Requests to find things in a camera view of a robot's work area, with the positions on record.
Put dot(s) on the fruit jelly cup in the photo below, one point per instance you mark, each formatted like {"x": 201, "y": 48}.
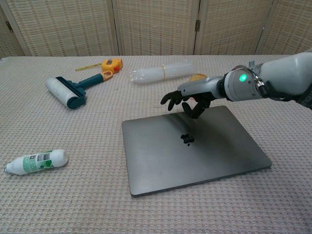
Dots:
{"x": 196, "y": 77}

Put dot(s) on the beige woven tablecloth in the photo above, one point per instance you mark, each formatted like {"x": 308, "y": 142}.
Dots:
{"x": 73, "y": 207}

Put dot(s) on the teal white lint roller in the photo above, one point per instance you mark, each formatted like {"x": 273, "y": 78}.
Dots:
{"x": 61, "y": 90}

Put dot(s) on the silver laptop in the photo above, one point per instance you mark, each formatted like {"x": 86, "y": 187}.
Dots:
{"x": 170, "y": 158}

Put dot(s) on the brass screen hinge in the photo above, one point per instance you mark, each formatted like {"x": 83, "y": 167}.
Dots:
{"x": 197, "y": 25}
{"x": 8, "y": 26}

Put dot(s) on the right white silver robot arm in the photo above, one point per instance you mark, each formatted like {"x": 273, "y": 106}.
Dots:
{"x": 282, "y": 73}

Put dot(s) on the white green plastic bottle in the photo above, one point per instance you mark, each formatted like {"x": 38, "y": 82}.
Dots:
{"x": 36, "y": 162}

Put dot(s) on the woven folding screen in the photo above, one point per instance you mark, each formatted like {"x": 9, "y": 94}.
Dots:
{"x": 156, "y": 26}

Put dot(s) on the bundle of clear plastic straws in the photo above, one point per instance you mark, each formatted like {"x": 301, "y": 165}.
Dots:
{"x": 158, "y": 72}

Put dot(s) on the yellow tape measure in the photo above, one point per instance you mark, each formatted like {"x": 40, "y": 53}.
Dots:
{"x": 111, "y": 65}

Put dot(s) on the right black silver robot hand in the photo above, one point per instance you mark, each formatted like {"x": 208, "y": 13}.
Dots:
{"x": 202, "y": 85}

